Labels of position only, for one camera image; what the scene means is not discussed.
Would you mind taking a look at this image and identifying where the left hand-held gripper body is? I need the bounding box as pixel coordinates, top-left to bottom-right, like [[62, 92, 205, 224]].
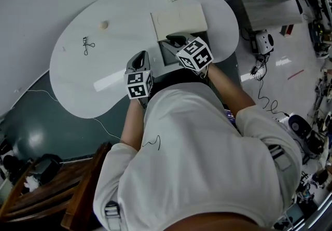
[[123, 65, 154, 109]]

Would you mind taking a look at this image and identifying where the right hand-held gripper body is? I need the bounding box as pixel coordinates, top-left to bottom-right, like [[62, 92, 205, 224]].
[[175, 34, 214, 79]]

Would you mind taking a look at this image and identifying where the cream box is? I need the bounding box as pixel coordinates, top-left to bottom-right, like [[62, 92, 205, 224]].
[[150, 3, 209, 67]]

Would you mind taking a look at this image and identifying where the black metal eyelash curler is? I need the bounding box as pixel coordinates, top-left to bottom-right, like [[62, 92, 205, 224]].
[[82, 36, 96, 57]]

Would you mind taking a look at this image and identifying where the person's right forearm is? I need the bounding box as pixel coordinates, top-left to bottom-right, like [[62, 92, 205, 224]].
[[206, 63, 258, 114]]

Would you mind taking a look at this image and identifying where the person's left forearm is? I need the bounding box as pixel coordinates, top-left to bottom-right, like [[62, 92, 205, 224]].
[[120, 99, 146, 152]]

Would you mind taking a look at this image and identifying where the white kidney-shaped table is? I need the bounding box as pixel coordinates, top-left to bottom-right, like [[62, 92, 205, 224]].
[[49, 0, 240, 119]]

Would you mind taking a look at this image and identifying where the white round robot device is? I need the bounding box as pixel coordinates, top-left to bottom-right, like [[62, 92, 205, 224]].
[[255, 31, 276, 55]]

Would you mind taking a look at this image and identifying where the person's white shirt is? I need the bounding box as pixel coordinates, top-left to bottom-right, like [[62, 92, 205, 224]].
[[93, 81, 303, 231]]

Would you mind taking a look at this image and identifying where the black office chair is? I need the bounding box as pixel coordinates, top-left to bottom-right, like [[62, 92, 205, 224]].
[[33, 154, 64, 184]]

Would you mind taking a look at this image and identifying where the white and navy round device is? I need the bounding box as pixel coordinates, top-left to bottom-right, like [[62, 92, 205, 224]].
[[286, 113, 312, 139]]

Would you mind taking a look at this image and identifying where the brown wooden stair railing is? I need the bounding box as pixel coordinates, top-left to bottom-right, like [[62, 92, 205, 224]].
[[0, 141, 113, 231]]

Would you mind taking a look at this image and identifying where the white floor cable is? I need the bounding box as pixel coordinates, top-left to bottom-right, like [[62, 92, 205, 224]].
[[25, 89, 122, 140]]

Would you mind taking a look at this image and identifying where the black cable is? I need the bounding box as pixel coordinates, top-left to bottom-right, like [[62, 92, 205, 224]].
[[250, 52, 291, 118]]

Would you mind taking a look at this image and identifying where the grey harness strap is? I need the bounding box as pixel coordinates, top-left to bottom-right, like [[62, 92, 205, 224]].
[[104, 199, 123, 231], [266, 143, 293, 171]]

